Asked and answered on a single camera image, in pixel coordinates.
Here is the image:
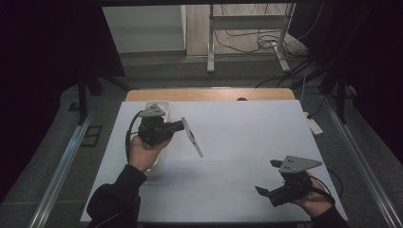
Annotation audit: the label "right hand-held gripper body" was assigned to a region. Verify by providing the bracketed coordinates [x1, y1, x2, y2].
[268, 155, 323, 207]

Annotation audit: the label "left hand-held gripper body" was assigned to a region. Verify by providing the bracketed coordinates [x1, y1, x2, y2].
[137, 104, 174, 146]

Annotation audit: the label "person's right hand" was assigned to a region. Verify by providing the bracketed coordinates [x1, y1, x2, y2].
[291, 175, 336, 219]

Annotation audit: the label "person's left hand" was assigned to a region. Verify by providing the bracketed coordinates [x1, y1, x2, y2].
[127, 134, 172, 174]

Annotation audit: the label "wooden table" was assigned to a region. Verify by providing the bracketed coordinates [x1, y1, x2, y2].
[125, 87, 297, 103]

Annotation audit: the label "white power strip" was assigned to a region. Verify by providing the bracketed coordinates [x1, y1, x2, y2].
[303, 111, 324, 136]

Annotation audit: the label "black floor socket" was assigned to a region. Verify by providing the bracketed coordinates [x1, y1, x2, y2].
[80, 124, 104, 147]

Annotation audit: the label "black stand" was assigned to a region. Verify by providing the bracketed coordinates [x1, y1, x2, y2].
[75, 67, 134, 125]
[317, 70, 351, 125]

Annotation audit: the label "white cabinet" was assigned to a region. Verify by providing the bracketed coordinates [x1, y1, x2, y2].
[102, 4, 188, 54]

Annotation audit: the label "black curtain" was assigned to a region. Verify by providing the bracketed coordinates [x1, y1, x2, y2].
[288, 0, 403, 165]
[0, 0, 126, 203]

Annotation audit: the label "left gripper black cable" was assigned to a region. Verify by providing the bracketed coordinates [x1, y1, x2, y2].
[125, 109, 144, 163]

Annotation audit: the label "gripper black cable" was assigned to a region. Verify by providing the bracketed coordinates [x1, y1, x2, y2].
[303, 168, 345, 206]
[125, 109, 144, 163]

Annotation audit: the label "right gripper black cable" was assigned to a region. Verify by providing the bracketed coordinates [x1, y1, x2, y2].
[303, 168, 345, 206]

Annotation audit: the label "aluminium rail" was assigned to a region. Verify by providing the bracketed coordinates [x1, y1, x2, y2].
[28, 108, 98, 228]
[322, 94, 403, 228]

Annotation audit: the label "black floor cables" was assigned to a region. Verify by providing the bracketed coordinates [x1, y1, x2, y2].
[214, 3, 326, 89]

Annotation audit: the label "grey metal stand frame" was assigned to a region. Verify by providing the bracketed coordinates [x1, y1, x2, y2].
[206, 3, 297, 74]

